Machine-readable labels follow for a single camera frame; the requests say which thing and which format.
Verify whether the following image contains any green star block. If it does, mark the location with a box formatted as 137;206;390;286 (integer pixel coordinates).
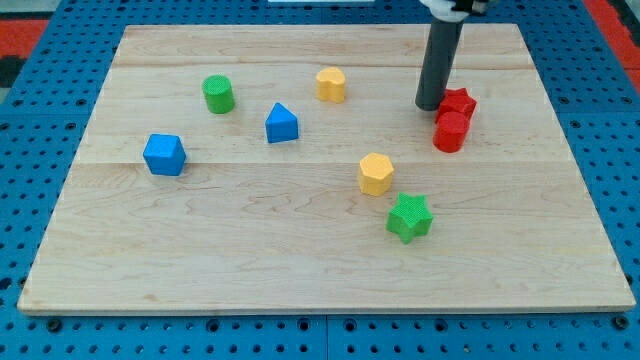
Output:
386;192;434;244

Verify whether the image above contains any yellow hexagon block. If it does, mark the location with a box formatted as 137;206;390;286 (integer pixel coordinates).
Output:
357;152;394;196

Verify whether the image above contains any red star block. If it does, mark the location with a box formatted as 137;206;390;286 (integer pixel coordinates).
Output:
436;88;477;121

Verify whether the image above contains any wooden board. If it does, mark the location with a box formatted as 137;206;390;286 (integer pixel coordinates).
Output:
18;24;636;316

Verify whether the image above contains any blue triangle block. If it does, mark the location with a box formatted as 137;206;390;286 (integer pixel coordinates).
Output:
265;102;299;143

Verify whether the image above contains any yellow heart block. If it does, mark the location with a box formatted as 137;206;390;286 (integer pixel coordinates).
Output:
315;67;346;103

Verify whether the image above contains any green cylinder block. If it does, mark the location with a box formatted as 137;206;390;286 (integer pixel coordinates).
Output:
201;74;235;114

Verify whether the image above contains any red cylinder block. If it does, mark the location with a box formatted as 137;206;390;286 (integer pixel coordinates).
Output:
433;112;470;153

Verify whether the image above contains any blue cube block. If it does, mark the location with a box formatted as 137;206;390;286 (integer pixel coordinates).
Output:
143;134;186;176

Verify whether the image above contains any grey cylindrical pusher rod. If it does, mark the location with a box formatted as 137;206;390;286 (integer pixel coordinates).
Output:
415;19;464;111

